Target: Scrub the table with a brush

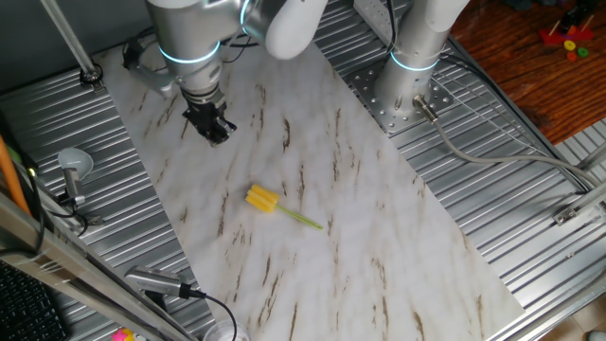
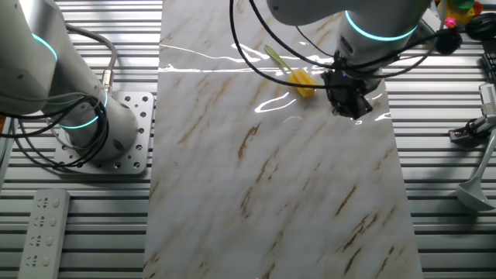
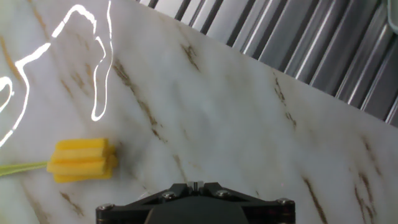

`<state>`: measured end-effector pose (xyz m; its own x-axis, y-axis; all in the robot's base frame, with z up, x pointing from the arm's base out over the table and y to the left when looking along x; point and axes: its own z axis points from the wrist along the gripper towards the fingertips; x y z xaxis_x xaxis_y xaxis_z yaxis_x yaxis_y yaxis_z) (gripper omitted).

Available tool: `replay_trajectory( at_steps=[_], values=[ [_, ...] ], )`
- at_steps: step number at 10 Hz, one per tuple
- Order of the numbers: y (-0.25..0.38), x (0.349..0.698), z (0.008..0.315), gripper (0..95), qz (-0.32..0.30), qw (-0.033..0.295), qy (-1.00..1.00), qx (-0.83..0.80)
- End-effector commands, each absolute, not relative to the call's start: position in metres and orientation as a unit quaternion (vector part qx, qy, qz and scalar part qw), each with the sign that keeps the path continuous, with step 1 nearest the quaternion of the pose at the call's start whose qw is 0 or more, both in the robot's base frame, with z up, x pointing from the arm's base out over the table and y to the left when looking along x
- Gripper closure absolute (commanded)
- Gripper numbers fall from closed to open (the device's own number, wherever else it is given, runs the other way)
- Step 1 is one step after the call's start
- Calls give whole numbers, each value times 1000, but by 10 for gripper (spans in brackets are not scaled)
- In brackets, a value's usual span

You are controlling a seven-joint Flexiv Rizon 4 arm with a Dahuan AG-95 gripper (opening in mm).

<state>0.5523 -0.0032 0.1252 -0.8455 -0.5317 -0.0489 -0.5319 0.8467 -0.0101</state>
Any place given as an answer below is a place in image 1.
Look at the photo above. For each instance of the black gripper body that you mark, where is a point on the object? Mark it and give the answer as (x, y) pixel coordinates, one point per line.
(203, 116)

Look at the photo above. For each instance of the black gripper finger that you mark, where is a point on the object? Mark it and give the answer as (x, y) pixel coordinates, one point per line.
(215, 139)
(228, 128)

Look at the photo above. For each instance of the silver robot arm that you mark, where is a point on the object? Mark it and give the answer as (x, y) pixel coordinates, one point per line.
(189, 28)

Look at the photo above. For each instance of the aluminium pole with foot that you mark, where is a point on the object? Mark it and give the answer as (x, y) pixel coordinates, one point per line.
(66, 33)

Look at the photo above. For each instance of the white power strip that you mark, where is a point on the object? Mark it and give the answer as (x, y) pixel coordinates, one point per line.
(374, 16)

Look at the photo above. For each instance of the white marble pattern mat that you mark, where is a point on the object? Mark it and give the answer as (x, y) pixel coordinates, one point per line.
(360, 265)

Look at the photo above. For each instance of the clear plastic cup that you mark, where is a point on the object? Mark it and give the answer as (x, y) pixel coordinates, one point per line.
(227, 334)

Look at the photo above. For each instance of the orange stick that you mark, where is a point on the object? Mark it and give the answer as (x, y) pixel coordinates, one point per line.
(9, 175)

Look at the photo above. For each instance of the pink and yellow toy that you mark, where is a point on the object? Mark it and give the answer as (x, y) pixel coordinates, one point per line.
(122, 335)

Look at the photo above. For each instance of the black keyboard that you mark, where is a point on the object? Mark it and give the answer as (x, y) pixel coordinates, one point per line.
(23, 308)

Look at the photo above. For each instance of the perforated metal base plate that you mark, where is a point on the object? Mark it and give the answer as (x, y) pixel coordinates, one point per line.
(379, 109)

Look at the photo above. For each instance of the silver depth camera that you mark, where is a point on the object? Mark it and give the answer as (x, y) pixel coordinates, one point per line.
(151, 279)

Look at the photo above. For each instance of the aluminium frame beam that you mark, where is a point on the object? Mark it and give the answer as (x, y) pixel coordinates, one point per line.
(71, 265)

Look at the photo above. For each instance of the aluminium corner bracket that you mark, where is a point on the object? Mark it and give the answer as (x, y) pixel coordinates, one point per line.
(563, 217)

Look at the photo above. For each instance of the aluminium frame rail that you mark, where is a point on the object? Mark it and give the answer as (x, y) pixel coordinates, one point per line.
(592, 196)
(594, 158)

